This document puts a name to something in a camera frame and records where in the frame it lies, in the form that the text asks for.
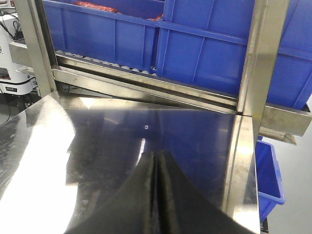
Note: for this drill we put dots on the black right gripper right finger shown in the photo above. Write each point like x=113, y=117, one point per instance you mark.
x=182, y=207

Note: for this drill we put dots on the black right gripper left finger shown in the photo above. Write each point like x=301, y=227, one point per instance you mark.
x=130, y=210

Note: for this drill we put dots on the roller conveyor track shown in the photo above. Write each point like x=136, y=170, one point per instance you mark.
x=86, y=63

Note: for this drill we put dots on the lower blue plastic bin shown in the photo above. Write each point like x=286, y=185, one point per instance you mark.
x=269, y=179

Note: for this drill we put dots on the blue plastic bin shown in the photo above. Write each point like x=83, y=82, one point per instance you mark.
x=269, y=179
x=204, y=43
x=127, y=37

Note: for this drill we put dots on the right blue plastic bin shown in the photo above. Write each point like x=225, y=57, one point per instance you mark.
x=204, y=43

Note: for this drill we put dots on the left blue plastic bin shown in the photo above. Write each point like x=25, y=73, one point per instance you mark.
x=127, y=37

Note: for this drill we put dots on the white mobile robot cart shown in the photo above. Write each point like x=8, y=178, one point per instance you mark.
x=16, y=76

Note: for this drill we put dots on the stainless steel rack frame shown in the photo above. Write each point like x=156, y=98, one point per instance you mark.
x=269, y=120

